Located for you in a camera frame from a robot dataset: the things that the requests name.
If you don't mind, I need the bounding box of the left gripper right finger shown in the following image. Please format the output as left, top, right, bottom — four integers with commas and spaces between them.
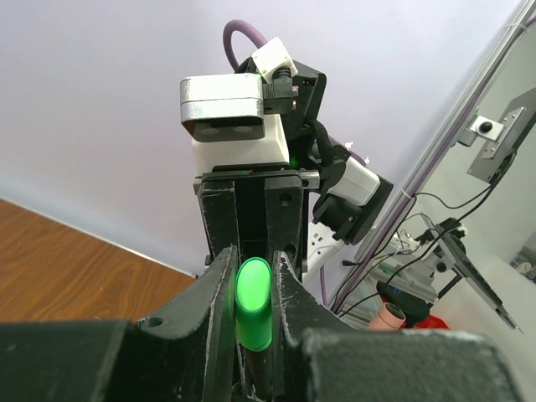
272, 251, 523, 401

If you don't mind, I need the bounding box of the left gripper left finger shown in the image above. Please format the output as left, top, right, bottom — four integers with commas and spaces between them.
1, 246, 238, 401

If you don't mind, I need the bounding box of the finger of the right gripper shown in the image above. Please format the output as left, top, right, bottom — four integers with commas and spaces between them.
198, 180, 240, 261
264, 173, 304, 277

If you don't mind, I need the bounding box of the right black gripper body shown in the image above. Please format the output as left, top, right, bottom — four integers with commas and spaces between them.
193, 165, 320, 268

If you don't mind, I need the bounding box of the green pen cap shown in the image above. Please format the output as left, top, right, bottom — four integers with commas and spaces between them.
235, 257, 273, 352

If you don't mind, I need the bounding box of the black green highlighter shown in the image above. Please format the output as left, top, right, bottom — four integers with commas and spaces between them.
245, 346, 273, 400

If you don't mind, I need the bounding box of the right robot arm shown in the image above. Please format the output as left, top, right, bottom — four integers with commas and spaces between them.
180, 56, 393, 278

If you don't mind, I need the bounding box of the white power strip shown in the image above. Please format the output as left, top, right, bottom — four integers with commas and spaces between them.
302, 222, 346, 285

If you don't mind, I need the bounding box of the pink cylindrical cup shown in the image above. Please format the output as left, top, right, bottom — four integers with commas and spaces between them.
367, 302, 406, 331

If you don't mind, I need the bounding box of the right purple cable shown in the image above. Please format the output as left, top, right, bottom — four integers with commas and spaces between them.
222, 18, 269, 75

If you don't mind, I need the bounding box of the metal bracket with knob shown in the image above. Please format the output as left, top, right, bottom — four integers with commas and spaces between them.
456, 88, 535, 185

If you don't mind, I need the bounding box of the aluminium frame rail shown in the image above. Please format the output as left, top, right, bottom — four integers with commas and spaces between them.
330, 0, 536, 311

